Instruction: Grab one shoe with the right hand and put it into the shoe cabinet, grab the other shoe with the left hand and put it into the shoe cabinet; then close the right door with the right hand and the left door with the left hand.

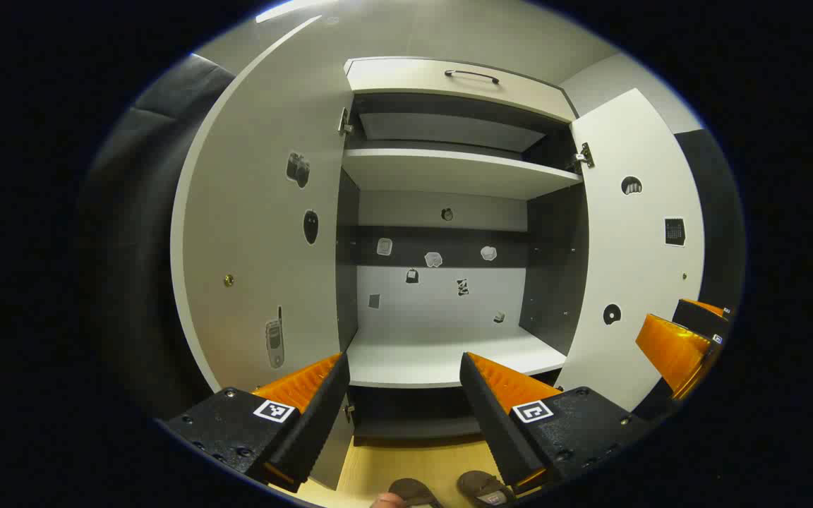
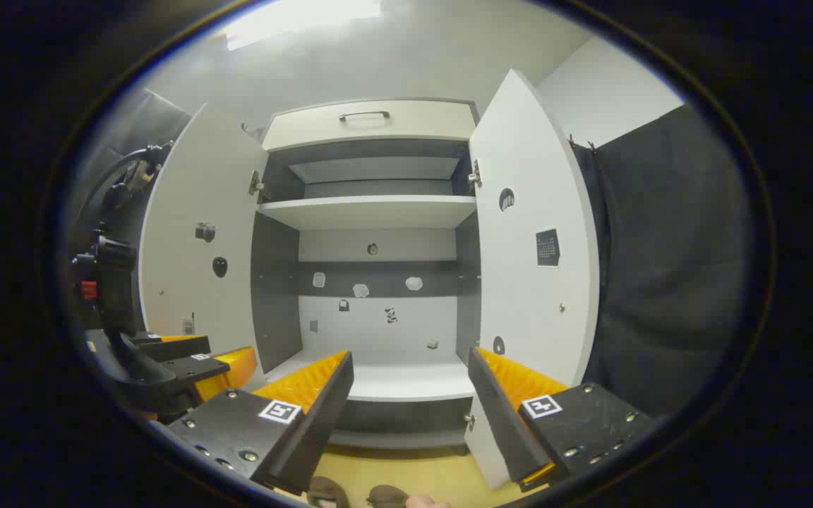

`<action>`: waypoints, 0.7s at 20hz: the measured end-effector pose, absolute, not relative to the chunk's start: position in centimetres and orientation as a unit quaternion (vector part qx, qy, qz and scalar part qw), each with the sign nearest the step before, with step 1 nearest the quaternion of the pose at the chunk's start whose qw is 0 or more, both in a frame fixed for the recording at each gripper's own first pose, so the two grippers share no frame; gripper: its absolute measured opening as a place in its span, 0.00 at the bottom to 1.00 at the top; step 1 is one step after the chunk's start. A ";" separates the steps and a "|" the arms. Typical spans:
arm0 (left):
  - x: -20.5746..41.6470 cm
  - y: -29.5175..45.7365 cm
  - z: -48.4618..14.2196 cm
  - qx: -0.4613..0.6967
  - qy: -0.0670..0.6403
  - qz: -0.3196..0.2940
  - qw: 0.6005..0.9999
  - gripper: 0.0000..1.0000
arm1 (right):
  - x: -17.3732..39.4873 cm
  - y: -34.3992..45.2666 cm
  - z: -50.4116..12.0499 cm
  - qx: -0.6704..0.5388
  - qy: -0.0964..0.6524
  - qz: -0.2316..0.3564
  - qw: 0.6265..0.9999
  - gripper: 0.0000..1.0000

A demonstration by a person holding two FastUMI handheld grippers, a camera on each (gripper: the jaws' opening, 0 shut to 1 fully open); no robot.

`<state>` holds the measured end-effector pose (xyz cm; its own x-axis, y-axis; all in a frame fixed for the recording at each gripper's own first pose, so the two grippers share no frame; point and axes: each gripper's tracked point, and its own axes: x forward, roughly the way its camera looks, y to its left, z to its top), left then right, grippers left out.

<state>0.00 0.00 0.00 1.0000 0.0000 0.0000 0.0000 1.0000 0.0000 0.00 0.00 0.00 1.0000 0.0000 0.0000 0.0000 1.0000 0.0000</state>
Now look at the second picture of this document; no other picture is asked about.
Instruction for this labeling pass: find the white grey shoe cabinet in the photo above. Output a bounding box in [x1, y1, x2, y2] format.
[251, 97, 482, 449]

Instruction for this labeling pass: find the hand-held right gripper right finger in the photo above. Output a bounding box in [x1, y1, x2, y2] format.
[467, 346, 658, 493]

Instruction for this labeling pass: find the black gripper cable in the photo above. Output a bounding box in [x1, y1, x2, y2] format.
[76, 141, 175, 228]

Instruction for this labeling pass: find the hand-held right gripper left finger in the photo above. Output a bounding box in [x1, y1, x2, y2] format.
[165, 350, 355, 496]

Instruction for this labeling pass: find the white cabinet drawer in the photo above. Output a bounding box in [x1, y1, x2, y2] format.
[261, 98, 478, 152]

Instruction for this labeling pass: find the white cabinet shelf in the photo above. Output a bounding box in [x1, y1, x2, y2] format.
[258, 195, 478, 231]

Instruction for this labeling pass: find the white cabinet door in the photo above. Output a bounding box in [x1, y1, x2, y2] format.
[463, 68, 600, 492]
[139, 102, 270, 375]

